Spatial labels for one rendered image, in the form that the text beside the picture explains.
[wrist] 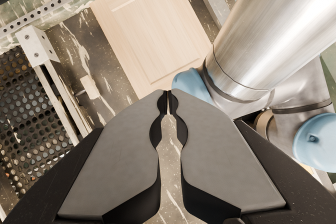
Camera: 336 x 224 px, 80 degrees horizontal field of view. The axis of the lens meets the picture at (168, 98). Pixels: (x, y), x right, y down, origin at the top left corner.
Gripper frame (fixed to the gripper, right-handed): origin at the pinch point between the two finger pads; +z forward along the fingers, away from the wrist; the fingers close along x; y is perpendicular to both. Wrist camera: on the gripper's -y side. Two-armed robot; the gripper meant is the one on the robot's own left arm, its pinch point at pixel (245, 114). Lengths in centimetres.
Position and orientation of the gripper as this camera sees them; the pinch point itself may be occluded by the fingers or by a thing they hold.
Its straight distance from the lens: 64.1
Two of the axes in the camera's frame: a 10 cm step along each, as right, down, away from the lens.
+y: -8.8, 4.7, 0.0
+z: 0.0, 0.0, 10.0
